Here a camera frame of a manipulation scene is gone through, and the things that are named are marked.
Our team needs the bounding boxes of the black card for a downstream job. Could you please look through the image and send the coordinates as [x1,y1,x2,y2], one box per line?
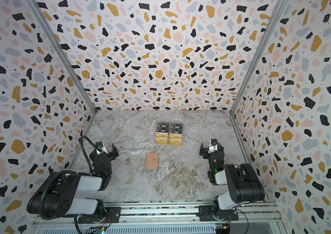
[156,122,170,133]
[170,123,183,134]

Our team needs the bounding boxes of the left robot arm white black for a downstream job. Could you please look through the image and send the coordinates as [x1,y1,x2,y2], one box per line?
[27,141,119,222]

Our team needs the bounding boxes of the pink leather card holder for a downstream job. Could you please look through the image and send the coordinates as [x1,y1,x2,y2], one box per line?
[146,153,159,169]

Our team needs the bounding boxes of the black card top left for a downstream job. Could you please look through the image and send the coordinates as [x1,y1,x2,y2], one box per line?
[156,122,170,133]

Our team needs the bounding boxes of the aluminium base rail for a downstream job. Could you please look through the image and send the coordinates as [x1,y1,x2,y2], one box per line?
[29,200,287,234]

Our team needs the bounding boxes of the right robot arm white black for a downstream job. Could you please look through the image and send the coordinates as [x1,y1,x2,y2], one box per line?
[200,138,265,217]

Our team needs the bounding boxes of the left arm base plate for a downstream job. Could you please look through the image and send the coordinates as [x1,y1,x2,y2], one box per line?
[78,207,122,225]

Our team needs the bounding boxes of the clear acrylic card tray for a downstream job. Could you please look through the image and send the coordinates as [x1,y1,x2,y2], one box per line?
[155,123,184,145]

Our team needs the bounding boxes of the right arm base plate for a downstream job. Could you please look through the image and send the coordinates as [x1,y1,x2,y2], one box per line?
[197,205,239,222]

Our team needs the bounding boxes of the black card top right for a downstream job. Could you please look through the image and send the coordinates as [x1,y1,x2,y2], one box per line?
[170,123,183,134]

